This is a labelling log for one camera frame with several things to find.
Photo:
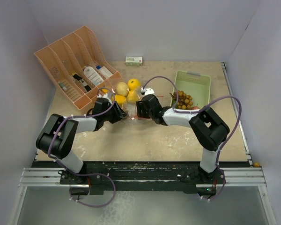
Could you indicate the yellow fake pear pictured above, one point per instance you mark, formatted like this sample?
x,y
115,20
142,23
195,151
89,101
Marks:
x,y
132,97

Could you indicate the fake brown grape bunch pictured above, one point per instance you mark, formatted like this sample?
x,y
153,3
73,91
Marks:
x,y
181,100

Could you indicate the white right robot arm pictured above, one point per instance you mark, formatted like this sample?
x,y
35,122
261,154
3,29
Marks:
x,y
210,130

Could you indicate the small loose brown grape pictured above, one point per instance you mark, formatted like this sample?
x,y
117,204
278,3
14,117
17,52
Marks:
x,y
256,164

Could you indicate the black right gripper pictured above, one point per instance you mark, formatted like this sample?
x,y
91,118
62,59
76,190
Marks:
x,y
141,108

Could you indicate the yellow fake lemon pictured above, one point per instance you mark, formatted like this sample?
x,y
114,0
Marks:
x,y
134,84

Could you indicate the beige fake potato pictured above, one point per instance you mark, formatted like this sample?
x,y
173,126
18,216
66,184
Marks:
x,y
122,89

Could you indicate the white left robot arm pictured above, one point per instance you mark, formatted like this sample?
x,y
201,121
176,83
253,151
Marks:
x,y
57,136

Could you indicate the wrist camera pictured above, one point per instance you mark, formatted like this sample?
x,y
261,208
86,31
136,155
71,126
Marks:
x,y
147,91
107,96

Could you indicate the small clear vial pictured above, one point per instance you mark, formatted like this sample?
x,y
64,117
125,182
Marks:
x,y
63,87

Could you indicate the yellow fake pepper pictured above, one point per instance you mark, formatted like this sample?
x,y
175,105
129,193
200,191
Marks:
x,y
120,99

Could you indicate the green perforated plastic basket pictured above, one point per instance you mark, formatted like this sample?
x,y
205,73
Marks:
x,y
194,84

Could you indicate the pink plastic file organizer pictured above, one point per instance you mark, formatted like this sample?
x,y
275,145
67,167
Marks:
x,y
71,54

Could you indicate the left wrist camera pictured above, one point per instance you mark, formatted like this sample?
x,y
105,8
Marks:
x,y
107,96

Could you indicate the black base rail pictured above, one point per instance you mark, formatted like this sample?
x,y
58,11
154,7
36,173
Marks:
x,y
186,177

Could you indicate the black yellow tool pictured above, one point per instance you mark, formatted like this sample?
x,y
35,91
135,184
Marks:
x,y
82,83

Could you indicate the clear zip bag brown food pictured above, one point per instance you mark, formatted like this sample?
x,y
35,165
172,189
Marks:
x,y
131,109

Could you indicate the white lotion bottle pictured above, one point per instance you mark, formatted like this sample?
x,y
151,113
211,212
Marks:
x,y
93,75

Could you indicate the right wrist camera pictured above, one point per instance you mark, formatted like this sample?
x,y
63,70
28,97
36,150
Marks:
x,y
147,91

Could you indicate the small green white box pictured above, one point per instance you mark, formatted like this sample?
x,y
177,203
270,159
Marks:
x,y
133,61

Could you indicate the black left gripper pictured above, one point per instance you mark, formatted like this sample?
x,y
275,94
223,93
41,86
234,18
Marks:
x,y
118,113

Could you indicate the white blue cap tube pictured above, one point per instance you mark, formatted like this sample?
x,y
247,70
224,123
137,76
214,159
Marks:
x,y
104,71

